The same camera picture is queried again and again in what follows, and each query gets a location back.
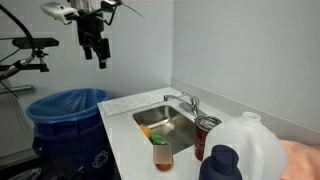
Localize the green item in sink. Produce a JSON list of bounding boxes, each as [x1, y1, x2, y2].
[[138, 123, 167, 146]]

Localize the dark red tumbler with lid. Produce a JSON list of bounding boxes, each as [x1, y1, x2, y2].
[[194, 115, 223, 162]]

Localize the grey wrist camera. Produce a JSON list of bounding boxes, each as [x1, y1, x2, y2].
[[40, 1, 81, 25]]

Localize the dark blue bottle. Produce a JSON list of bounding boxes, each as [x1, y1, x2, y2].
[[198, 144, 244, 180]]

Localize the grey wall rail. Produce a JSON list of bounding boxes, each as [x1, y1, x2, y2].
[[0, 84, 35, 95]]

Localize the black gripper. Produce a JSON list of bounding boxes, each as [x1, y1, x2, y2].
[[76, 12, 112, 70]]

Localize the white brick pattern mat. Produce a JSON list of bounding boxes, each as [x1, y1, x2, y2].
[[101, 86, 183, 118]]

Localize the translucent plastic gallon jug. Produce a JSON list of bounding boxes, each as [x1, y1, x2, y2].
[[202, 111, 290, 180]]

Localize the chrome faucet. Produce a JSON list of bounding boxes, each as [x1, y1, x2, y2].
[[162, 91, 208, 118]]

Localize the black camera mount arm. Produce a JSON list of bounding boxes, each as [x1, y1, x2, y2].
[[0, 48, 51, 80]]

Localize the red apple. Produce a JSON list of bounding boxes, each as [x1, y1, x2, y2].
[[154, 155, 175, 173]]

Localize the stainless steel sink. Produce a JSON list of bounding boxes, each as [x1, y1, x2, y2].
[[131, 104, 198, 155]]

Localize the blue plastic bin liner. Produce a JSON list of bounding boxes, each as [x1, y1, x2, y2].
[[25, 87, 111, 125]]

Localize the dark blue recycling bin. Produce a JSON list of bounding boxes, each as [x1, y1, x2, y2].
[[31, 113, 117, 180]]

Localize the thin black cable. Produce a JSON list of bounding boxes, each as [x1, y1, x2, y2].
[[0, 3, 37, 58]]

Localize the black stereo camera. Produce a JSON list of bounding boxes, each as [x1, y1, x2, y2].
[[12, 37, 60, 50]]

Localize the peach cloth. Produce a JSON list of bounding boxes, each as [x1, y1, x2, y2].
[[279, 139, 320, 180]]

